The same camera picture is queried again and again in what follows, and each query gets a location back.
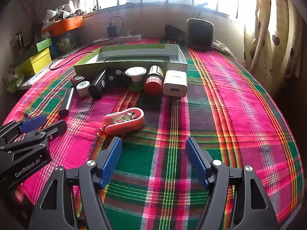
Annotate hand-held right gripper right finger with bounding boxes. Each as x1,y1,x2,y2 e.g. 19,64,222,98
185,136,280,230

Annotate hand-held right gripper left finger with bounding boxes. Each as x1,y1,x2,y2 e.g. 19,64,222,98
28,136,123,230

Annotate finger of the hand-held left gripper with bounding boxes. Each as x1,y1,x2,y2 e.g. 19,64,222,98
29,119,68,142
0,114,47,145

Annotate black silver stick lighter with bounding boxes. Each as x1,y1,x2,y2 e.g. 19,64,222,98
58,87,75,116

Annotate pink white clip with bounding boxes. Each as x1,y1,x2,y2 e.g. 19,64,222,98
102,107,145,135

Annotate small white bottle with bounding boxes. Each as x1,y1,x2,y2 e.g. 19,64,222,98
76,81,91,97

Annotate small pink item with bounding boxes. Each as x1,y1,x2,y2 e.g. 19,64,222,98
71,75,85,88

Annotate green grey cardboard box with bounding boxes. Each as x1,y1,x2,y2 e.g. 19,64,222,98
73,44,188,77

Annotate black device with round buttons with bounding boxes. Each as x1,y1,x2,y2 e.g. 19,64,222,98
106,67,127,89

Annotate white charger adapter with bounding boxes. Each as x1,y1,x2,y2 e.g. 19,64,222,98
162,70,188,98

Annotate brown jar with red lid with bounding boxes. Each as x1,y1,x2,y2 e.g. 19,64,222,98
144,65,165,95

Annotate white green spool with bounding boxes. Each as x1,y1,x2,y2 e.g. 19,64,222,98
125,67,147,91

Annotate white paper stack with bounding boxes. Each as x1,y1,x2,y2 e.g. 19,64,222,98
3,69,44,93

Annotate yellow box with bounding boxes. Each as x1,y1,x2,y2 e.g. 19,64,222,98
19,47,52,75

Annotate pink green plaid blanket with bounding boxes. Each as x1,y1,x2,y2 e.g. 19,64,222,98
5,37,304,230

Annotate green box lid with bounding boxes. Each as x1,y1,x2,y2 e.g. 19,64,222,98
36,38,53,52

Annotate dark metal stand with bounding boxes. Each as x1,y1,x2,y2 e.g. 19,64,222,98
15,31,27,52

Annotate dark glass tank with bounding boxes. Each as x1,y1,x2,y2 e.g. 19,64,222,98
57,32,73,54

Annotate dried twigs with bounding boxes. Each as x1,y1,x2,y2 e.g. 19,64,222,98
18,0,45,39

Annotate orange tray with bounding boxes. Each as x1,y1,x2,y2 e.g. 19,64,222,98
42,16,84,37

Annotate white power strip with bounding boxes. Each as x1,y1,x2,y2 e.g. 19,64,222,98
93,34,142,44

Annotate pile of plastic bags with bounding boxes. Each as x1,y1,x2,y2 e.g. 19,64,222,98
43,3,94,25

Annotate grey striped cloth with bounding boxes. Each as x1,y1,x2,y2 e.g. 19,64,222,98
212,39,234,55

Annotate cream heart-patterned curtain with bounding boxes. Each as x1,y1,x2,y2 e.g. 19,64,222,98
243,0,303,94

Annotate long black cable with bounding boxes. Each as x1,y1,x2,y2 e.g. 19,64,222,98
49,51,96,70

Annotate looped black adapter cable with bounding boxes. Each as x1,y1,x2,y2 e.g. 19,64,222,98
110,16,124,39

